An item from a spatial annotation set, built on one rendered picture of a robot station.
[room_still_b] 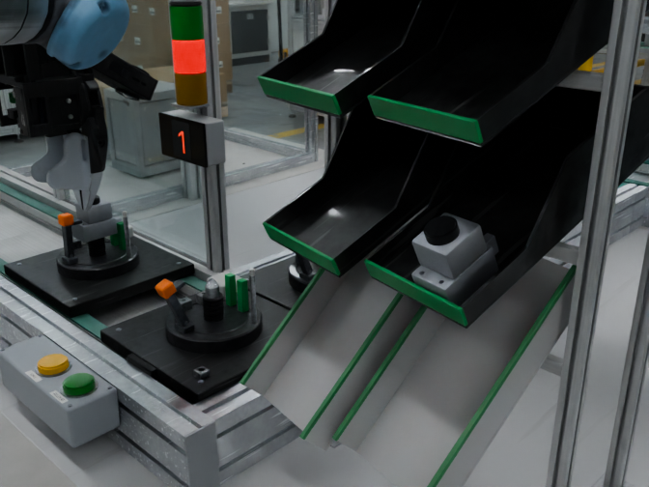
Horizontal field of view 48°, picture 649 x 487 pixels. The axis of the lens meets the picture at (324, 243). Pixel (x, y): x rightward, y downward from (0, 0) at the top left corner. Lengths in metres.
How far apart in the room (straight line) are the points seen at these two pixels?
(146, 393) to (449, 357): 0.41
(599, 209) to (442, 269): 0.15
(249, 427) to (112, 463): 0.19
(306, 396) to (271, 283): 0.41
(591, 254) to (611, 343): 0.67
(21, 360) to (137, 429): 0.21
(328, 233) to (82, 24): 0.34
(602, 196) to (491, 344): 0.20
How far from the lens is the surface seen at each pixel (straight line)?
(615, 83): 0.67
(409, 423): 0.79
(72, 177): 0.82
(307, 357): 0.88
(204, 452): 0.93
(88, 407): 0.99
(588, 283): 0.71
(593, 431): 1.13
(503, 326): 0.78
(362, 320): 0.85
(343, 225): 0.79
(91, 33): 0.62
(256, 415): 0.97
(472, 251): 0.64
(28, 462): 1.08
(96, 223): 1.31
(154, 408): 0.95
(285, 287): 1.21
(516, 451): 1.06
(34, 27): 0.60
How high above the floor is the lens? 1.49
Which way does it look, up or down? 22 degrees down
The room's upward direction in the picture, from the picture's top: straight up
